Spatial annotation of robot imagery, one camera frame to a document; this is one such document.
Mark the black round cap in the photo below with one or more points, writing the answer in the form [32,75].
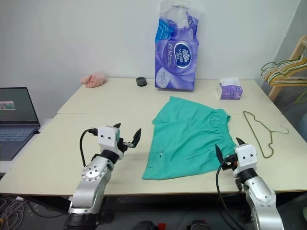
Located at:
[141,82]

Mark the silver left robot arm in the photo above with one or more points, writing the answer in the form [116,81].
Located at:
[91,182]

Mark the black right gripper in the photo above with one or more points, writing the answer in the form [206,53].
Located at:
[229,163]

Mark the green shorts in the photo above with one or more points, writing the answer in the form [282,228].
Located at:
[187,134]

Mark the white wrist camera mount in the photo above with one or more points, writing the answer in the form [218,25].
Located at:
[108,137]
[245,158]

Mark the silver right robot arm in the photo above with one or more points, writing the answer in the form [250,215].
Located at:
[259,191]

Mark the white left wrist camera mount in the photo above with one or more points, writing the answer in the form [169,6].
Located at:
[108,137]

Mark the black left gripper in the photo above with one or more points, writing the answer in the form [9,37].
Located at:
[124,144]

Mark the wooden hanger rack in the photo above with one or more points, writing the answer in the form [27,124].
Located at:
[298,46]

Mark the purple Vinda tissue pack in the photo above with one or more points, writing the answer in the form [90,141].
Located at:
[177,62]

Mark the pink fluffy cloth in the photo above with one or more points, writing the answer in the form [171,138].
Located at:
[93,79]

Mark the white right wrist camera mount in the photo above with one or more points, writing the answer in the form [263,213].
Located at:
[245,158]

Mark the dark rounded shape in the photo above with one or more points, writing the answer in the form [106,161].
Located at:
[201,225]
[146,225]

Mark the grey laptop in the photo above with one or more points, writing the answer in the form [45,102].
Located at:
[16,107]

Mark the small purple tissue box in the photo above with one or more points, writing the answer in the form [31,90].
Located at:
[230,92]

